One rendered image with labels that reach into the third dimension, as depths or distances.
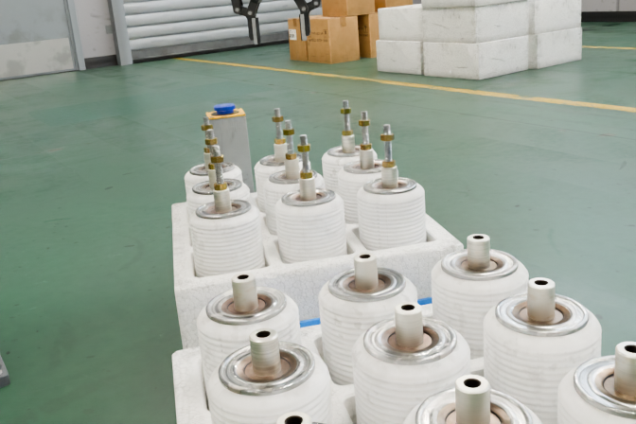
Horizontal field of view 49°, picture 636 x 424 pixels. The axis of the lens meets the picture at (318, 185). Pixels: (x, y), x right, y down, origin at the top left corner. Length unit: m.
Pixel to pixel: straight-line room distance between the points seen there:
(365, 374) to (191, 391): 0.19
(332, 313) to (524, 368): 0.18
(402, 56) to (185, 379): 3.48
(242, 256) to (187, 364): 0.24
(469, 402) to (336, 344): 0.23
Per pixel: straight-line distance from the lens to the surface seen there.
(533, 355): 0.60
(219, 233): 0.93
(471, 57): 3.68
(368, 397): 0.58
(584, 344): 0.61
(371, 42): 5.01
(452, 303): 0.71
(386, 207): 0.96
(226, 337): 0.64
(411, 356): 0.57
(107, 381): 1.12
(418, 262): 0.97
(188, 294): 0.92
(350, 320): 0.66
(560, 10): 4.11
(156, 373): 1.11
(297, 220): 0.94
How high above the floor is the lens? 0.54
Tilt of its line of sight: 16 degrees down
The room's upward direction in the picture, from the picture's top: 5 degrees counter-clockwise
